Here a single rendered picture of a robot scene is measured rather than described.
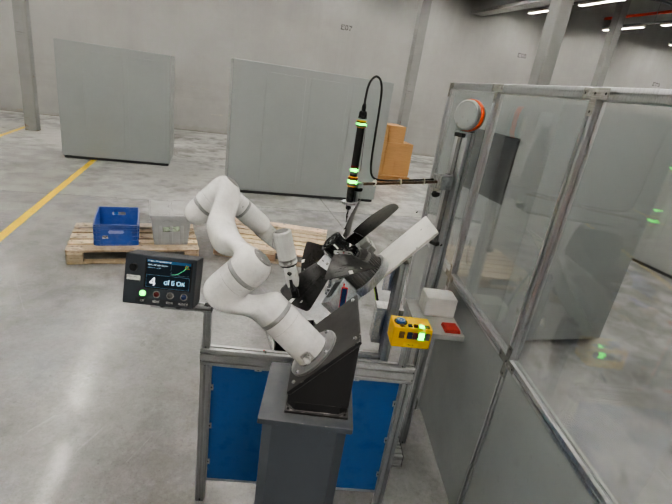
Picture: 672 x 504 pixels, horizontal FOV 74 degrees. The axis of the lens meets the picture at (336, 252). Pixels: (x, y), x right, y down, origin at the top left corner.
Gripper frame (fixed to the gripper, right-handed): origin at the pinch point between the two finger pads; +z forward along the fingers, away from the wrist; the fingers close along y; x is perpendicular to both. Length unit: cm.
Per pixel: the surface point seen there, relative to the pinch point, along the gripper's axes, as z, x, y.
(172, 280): -30, 39, -34
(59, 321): 46, 193, 109
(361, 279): 1.0, -31.8, 5.7
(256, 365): 15.7, 18.2, -29.5
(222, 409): 36, 38, -29
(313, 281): -2.1, -9.0, 5.6
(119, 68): -156, 307, 649
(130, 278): -34, 54, -34
